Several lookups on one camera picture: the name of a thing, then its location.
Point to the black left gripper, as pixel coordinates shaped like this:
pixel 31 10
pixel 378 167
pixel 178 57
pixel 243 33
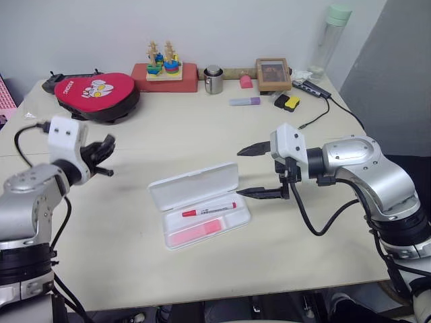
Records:
pixel 91 156

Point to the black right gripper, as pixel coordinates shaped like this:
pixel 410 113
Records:
pixel 288 170

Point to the red whiteboard marker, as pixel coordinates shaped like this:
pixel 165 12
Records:
pixel 210 210

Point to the white plastic pencil case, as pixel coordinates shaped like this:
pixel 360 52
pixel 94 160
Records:
pixel 195 188

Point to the pink eraser stick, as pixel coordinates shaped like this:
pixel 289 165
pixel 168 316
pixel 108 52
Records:
pixel 198 231

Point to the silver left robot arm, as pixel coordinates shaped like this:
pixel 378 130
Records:
pixel 27 205

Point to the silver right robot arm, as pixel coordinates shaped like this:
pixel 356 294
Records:
pixel 373 175

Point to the red heart-shaped bag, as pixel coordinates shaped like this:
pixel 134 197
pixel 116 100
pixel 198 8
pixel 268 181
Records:
pixel 97 96

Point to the clear tube purple cap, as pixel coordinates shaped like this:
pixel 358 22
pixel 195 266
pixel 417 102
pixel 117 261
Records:
pixel 244 101

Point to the yellow board eraser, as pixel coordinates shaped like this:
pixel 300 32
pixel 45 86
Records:
pixel 292 103

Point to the small pink block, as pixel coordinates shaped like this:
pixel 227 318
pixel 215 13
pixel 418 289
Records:
pixel 246 82

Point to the black remote controller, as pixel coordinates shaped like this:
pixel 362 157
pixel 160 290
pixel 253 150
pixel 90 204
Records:
pixel 50 80

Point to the grey usb hub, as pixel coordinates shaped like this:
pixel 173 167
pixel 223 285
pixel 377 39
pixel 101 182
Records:
pixel 311 88

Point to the steel mug with lid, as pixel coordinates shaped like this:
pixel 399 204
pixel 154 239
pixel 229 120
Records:
pixel 213 80

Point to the crumpled white tissue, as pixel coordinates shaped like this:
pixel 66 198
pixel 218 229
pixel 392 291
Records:
pixel 301 74

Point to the red brick block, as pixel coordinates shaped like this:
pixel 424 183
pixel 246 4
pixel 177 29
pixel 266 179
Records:
pixel 188 82

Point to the pink patterned panel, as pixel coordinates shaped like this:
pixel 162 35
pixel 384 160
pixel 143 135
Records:
pixel 6 97

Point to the glass bottle green lid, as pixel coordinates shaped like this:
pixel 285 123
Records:
pixel 328 43

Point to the dark rounded shape under table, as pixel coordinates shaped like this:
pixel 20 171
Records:
pixel 340 303

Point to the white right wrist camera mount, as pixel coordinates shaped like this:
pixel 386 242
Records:
pixel 289 141

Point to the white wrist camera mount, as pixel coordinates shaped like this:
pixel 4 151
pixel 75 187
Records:
pixel 289 141
pixel 64 138

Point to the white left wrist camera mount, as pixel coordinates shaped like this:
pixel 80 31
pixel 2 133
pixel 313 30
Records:
pixel 64 138

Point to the wooden picture frame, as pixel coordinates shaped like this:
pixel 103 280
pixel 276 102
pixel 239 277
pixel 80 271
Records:
pixel 273 74

